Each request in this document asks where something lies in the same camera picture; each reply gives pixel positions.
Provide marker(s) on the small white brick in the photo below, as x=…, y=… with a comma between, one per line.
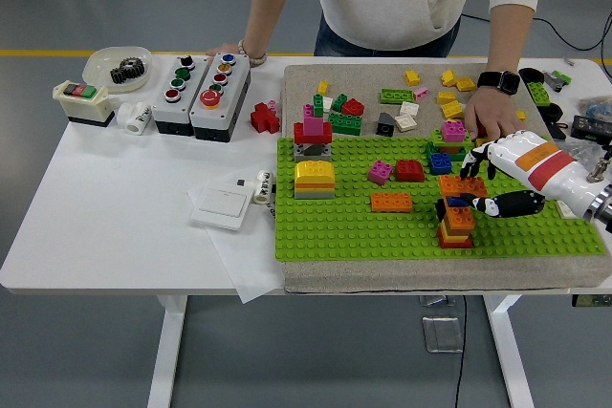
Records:
x=328, y=102

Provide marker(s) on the person's left forearm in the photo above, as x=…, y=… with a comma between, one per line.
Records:
x=509, y=40

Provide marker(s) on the metal floor plate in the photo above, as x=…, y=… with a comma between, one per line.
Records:
x=442, y=334

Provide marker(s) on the small yellow brick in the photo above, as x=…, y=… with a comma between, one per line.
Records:
x=323, y=87

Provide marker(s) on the red sloped brick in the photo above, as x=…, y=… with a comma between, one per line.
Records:
x=409, y=170

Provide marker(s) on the wide red brick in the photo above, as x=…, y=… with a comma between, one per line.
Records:
x=300, y=134

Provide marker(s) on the thin orange plate brick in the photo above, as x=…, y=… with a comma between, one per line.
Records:
x=314, y=184

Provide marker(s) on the thin yellow plate brick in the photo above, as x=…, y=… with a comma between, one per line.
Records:
x=449, y=234

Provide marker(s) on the plastic bag blue contents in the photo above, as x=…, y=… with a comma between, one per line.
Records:
x=595, y=109

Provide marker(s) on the black narrow brick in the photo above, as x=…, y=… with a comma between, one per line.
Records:
x=440, y=211

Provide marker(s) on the white table leg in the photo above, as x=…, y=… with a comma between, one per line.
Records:
x=167, y=355
x=509, y=355

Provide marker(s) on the tall pink brick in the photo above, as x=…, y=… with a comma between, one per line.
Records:
x=313, y=126

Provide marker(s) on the black electronic device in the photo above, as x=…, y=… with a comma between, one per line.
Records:
x=592, y=127

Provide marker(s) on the white paper sheet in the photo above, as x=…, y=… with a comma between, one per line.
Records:
x=248, y=260

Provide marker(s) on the grey four-button control box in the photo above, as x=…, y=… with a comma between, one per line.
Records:
x=196, y=83

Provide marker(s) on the yellow square plate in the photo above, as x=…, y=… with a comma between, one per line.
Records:
x=479, y=141

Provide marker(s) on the green studded baseplate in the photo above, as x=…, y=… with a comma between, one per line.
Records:
x=334, y=236

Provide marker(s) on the small green brick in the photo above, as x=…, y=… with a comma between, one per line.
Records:
x=339, y=102

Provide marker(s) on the grey base brick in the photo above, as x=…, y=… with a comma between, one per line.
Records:
x=314, y=193

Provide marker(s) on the person's right forearm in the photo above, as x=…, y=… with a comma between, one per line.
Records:
x=272, y=2

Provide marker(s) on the person's right hand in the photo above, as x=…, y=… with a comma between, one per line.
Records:
x=225, y=48

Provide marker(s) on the red base brick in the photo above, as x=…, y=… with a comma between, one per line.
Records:
x=455, y=242

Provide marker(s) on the red rounded brick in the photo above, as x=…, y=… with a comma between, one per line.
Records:
x=352, y=106

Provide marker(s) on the lime green plate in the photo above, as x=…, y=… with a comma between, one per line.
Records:
x=436, y=135

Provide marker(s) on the small pink brick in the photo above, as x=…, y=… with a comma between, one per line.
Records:
x=272, y=104
x=421, y=92

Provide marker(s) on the blue two-by-two brick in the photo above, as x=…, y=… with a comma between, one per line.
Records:
x=454, y=202
x=440, y=164

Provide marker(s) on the red cross-shaped brick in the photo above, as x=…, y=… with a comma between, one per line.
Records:
x=263, y=117

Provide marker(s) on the white pipe tee fitting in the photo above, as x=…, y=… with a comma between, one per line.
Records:
x=134, y=116

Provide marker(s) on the yellow domed brick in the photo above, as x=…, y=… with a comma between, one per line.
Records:
x=312, y=170

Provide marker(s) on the green two-by-four brick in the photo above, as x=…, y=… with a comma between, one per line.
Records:
x=344, y=122

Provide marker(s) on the dark green brick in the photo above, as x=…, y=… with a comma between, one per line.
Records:
x=458, y=155

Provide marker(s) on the pink two-by-two brick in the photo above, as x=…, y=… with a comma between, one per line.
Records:
x=380, y=172
x=453, y=131

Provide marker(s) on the table control panel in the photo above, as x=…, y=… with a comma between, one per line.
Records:
x=592, y=301

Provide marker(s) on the grey arch brick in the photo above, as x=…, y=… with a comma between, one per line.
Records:
x=299, y=155

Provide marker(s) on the white wall switch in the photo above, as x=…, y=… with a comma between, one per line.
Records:
x=222, y=209

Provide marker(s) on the white printed pipe fitting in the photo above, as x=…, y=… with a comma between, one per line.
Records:
x=262, y=187

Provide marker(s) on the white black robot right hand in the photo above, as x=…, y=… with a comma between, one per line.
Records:
x=535, y=159

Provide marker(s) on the white plastic dish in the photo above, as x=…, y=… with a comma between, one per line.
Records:
x=98, y=66

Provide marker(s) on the tall green brick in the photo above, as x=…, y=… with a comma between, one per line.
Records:
x=318, y=105

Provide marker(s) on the black wristwatch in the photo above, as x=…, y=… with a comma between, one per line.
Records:
x=497, y=81

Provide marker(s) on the black slope brick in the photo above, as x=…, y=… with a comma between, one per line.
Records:
x=385, y=125

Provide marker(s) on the small metal screw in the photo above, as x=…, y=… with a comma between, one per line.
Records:
x=569, y=62

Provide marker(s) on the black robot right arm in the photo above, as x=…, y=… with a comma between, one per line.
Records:
x=603, y=207

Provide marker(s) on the green flat plate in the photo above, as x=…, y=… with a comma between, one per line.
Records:
x=397, y=95

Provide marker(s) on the dark metal gear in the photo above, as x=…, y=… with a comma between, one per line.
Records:
x=126, y=71

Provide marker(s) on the orange two-by-two brick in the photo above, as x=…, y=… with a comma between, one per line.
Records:
x=459, y=219

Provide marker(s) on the small orange brick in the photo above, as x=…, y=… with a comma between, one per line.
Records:
x=452, y=147

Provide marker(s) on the grey emergency-stop control box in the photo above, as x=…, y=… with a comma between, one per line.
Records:
x=234, y=88

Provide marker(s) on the person's left hand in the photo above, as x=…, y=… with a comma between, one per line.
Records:
x=495, y=114

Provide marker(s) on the small metal floor box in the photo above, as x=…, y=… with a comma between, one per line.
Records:
x=437, y=300

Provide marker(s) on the grey green clip tool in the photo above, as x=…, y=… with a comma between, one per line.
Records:
x=557, y=79

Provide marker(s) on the cream red-green switch box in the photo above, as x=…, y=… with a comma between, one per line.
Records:
x=86, y=107

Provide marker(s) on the green studded brick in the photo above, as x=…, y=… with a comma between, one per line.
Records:
x=539, y=92

